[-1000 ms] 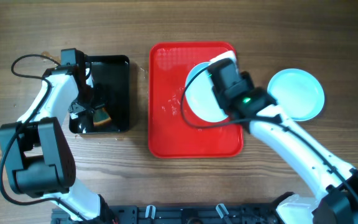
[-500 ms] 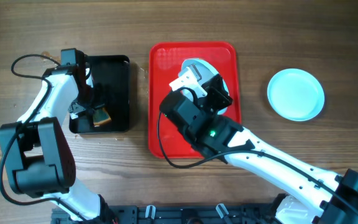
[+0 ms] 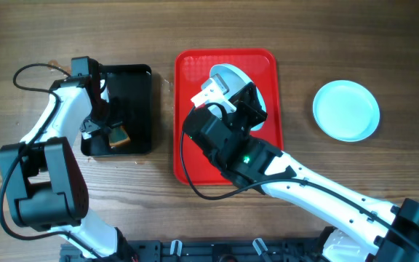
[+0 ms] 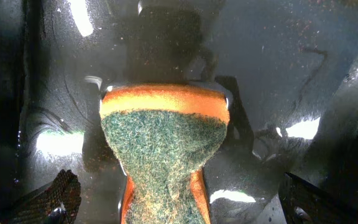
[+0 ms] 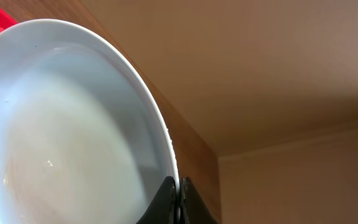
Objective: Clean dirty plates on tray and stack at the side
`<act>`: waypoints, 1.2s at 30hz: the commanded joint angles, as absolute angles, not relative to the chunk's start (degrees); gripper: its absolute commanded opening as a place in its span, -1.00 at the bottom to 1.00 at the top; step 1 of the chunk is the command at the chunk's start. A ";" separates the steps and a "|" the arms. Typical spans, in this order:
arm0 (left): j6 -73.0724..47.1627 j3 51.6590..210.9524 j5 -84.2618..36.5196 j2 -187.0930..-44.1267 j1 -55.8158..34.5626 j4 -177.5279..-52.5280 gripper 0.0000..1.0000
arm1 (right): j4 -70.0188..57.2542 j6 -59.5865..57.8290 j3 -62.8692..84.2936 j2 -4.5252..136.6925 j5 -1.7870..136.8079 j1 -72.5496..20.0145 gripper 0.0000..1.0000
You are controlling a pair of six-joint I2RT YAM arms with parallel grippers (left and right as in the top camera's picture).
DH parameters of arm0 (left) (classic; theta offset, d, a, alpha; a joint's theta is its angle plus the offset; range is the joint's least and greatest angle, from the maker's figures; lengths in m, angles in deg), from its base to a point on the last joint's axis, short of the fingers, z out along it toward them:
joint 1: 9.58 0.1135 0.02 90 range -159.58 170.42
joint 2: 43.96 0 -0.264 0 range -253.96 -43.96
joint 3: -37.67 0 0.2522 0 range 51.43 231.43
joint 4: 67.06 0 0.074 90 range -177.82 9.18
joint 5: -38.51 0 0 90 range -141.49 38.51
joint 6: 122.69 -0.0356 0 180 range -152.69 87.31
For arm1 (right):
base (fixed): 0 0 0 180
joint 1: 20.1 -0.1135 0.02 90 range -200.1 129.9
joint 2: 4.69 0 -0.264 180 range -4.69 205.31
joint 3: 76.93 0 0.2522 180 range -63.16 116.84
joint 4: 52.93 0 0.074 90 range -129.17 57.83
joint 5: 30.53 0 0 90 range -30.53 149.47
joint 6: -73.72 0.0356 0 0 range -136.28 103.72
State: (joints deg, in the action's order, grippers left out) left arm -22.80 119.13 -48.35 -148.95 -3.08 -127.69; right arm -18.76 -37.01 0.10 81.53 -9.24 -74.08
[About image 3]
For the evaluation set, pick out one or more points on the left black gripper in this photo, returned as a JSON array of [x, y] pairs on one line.
[[92, 125]]

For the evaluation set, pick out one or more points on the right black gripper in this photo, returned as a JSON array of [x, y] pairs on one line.
[[249, 104]]

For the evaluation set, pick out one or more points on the green and yellow sponge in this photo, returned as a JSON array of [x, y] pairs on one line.
[[118, 137]]

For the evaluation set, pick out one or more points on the light blue plate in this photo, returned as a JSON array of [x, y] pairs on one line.
[[346, 111], [234, 77]]

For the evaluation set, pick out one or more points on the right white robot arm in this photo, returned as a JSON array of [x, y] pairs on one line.
[[363, 228]]

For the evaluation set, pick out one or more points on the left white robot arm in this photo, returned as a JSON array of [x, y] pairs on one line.
[[43, 192]]

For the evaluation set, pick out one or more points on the black water tray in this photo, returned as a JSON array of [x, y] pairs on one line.
[[132, 85]]

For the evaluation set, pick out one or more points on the red plastic tray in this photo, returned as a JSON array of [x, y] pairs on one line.
[[192, 69]]

